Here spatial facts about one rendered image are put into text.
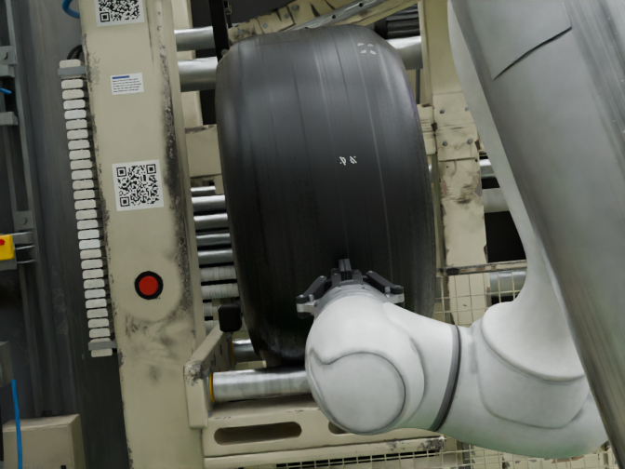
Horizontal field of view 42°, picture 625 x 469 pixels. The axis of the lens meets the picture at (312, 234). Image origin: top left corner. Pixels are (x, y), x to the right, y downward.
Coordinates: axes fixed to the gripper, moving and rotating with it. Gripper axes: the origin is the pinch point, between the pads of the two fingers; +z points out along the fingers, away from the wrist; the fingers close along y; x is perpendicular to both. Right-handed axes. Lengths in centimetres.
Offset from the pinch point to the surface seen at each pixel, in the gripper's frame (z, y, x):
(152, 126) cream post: 24.3, 27.5, -21.0
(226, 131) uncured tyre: 9.9, 14.5, -19.8
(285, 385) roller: 10.9, 10.3, 18.8
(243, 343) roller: 39.5, 19.2, 21.0
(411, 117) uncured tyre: 10.3, -11.5, -19.2
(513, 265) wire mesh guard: 60, -37, 16
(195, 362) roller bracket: 9.7, 23.0, 13.4
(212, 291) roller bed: 59, 27, 16
